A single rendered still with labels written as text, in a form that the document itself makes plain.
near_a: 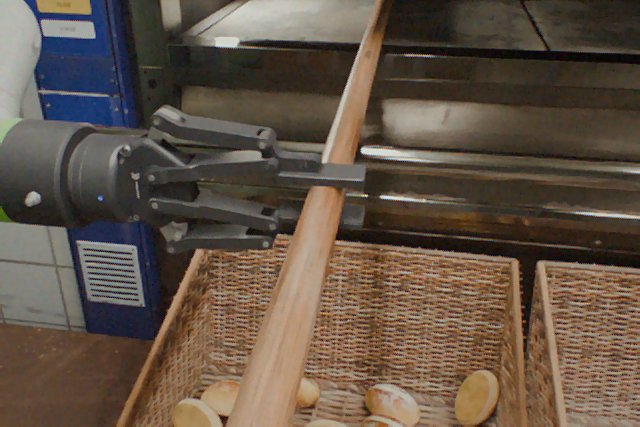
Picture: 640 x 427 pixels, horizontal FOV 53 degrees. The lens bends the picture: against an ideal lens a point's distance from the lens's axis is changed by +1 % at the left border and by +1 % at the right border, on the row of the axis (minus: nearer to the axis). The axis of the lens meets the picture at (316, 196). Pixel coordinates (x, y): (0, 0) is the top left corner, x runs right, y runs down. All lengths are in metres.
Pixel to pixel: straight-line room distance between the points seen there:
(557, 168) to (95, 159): 0.44
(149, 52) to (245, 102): 0.18
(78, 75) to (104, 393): 0.57
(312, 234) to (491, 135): 0.67
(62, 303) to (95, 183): 0.94
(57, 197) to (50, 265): 0.87
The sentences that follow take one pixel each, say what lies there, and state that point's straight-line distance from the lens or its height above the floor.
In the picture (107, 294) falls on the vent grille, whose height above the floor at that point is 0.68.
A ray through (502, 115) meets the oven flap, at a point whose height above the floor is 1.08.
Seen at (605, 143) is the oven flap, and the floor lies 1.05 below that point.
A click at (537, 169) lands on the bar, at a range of 0.68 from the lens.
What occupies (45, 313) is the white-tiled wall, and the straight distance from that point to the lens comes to 1.51.
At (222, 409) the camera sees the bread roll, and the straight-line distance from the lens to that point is 1.13.
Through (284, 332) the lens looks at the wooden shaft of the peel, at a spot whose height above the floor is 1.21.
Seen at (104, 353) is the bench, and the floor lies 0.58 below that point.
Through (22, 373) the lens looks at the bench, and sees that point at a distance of 1.38.
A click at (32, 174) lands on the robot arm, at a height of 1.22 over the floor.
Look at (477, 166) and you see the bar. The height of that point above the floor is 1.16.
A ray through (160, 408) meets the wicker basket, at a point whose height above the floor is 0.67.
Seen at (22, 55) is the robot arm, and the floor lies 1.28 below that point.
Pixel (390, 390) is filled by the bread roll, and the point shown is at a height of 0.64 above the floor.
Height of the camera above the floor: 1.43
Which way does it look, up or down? 27 degrees down
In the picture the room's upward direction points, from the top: straight up
